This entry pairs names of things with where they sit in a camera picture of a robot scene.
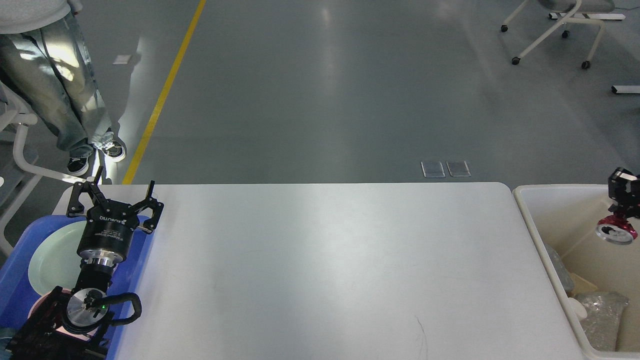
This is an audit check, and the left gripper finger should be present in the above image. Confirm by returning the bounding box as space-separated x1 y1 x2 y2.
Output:
125 180 165 234
66 166 110 218

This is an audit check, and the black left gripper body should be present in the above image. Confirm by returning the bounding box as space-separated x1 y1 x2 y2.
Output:
77 203 140 264

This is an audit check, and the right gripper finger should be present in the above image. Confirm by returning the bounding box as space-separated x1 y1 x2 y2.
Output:
607 167 640 219

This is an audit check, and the red foil wrapper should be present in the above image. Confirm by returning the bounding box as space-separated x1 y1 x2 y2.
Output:
595 214 638 245

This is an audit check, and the light green plate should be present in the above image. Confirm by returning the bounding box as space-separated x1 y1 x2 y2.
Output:
27 220 109 296

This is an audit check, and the pink mug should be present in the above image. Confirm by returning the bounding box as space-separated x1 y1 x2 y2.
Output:
27 291 98 341

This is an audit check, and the brown paper bag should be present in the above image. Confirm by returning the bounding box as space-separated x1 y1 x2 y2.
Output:
568 272 599 297

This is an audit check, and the aluminium foil tray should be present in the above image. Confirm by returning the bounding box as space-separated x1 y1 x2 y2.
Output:
573 291 629 352

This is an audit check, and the white napkin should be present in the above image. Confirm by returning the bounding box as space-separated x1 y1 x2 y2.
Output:
567 297 588 321

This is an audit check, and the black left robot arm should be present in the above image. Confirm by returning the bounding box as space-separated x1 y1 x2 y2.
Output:
5 180 164 360

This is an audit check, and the beige waste bin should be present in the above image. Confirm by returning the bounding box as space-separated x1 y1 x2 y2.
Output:
513 184 640 360

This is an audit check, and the white bar on floor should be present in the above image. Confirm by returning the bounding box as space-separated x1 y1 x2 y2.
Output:
611 85 640 95

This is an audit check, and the blue plastic tray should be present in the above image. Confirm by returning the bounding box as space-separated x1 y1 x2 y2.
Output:
0 215 154 330

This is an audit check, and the person in grey sweater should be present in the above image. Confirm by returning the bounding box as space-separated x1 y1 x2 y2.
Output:
0 0 127 176

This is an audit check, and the white office chair right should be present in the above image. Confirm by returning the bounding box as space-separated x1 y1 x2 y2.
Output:
510 0 626 69

